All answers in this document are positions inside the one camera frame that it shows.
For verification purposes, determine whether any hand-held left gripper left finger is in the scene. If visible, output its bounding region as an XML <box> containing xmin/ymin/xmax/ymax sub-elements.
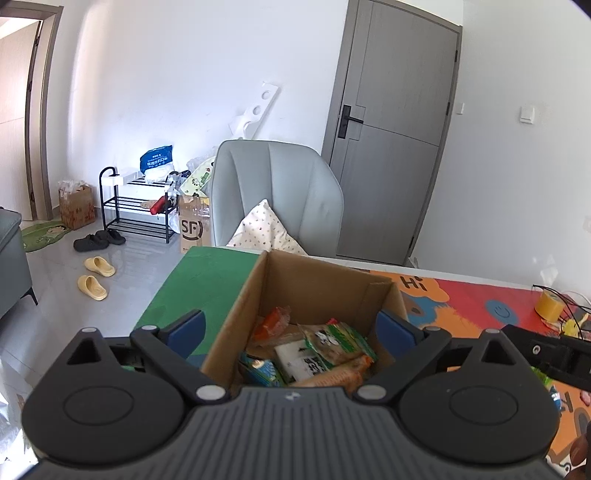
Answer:
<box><xmin>67</xmin><ymin>309</ymin><xmax>229</xmax><ymax>402</ymax></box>

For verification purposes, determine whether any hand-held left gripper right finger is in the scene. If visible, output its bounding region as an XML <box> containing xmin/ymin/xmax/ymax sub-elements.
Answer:
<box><xmin>355</xmin><ymin>310</ymin><xmax>525</xmax><ymax>401</ymax></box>

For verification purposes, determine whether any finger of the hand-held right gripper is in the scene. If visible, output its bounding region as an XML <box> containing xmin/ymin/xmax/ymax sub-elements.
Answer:
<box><xmin>501</xmin><ymin>324</ymin><xmax>563</xmax><ymax>372</ymax></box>

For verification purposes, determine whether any green biscuit packet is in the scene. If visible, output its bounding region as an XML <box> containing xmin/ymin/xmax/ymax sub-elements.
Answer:
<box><xmin>298</xmin><ymin>318</ymin><xmax>377</xmax><ymax>370</ymax></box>

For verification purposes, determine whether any brown cardboard box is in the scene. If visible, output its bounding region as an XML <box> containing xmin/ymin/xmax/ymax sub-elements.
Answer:
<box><xmin>199</xmin><ymin>249</ymin><xmax>409</xmax><ymax>400</ymax></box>

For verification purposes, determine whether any person's right forearm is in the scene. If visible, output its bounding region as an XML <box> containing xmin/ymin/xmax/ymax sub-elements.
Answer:
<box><xmin>568</xmin><ymin>434</ymin><xmax>591</xmax><ymax>480</ymax></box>

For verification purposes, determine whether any yellow tape roll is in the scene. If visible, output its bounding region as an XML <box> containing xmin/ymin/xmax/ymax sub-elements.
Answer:
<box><xmin>536</xmin><ymin>290</ymin><xmax>565</xmax><ymax>323</ymax></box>

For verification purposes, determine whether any tall printed cardboard box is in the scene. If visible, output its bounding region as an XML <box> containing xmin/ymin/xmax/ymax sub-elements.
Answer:
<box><xmin>179</xmin><ymin>194</ymin><xmax>213</xmax><ymax>254</ymax></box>

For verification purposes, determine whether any yellow slipper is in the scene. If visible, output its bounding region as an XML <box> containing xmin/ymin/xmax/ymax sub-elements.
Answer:
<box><xmin>84</xmin><ymin>256</ymin><xmax>116</xmax><ymax>278</ymax></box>
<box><xmin>77</xmin><ymin>275</ymin><xmax>108</xmax><ymax>301</ymax></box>

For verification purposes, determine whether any floral white pillow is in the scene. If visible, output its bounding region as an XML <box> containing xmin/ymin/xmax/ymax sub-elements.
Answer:
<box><xmin>226</xmin><ymin>199</ymin><xmax>309</xmax><ymax>256</ymax></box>

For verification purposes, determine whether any black shoe rack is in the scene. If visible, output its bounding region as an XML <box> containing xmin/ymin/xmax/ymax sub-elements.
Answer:
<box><xmin>99</xmin><ymin>166</ymin><xmax>181</xmax><ymax>244</ymax></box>

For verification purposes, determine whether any green patterned white bag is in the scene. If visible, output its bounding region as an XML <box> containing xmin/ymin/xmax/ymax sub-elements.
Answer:
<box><xmin>180</xmin><ymin>157</ymin><xmax>217</xmax><ymax>197</ymax></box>

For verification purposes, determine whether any small brown patterned box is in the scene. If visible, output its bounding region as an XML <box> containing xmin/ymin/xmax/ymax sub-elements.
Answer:
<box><xmin>58</xmin><ymin>184</ymin><xmax>96</xmax><ymax>230</ymax></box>

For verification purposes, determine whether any green cartoon floor rug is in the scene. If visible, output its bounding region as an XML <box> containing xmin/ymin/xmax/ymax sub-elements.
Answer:
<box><xmin>19</xmin><ymin>220</ymin><xmax>72</xmax><ymax>253</ymax></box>

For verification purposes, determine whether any blue plastic bag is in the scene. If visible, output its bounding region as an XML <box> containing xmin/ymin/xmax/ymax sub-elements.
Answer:
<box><xmin>140</xmin><ymin>145</ymin><xmax>174</xmax><ymax>184</ymax></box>

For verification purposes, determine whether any grey upholstered chair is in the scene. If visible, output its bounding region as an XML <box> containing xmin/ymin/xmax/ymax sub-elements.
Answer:
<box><xmin>210</xmin><ymin>140</ymin><xmax>345</xmax><ymax>259</ymax></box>

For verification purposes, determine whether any grey sofa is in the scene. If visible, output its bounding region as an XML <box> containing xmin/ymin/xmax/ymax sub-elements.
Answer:
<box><xmin>0</xmin><ymin>207</ymin><xmax>38</xmax><ymax>319</ymax></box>

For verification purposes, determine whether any grey door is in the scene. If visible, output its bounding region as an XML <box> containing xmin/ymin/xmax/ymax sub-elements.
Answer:
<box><xmin>322</xmin><ymin>0</ymin><xmax>462</xmax><ymax>266</ymax></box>

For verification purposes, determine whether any white foam board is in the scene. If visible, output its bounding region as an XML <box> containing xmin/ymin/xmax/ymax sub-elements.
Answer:
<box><xmin>226</xmin><ymin>82</ymin><xmax>281</xmax><ymax>140</ymax></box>

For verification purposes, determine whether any black cable tangle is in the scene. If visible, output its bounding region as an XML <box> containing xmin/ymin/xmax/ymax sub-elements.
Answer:
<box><xmin>531</xmin><ymin>284</ymin><xmax>591</xmax><ymax>342</ymax></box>

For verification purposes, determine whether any black door handle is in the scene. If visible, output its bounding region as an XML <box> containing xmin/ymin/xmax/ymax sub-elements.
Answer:
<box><xmin>338</xmin><ymin>105</ymin><xmax>365</xmax><ymax>139</ymax></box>

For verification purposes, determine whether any brown wooden door frame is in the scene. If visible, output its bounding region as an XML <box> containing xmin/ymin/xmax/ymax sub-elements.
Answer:
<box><xmin>0</xmin><ymin>7</ymin><xmax>63</xmax><ymax>222</ymax></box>

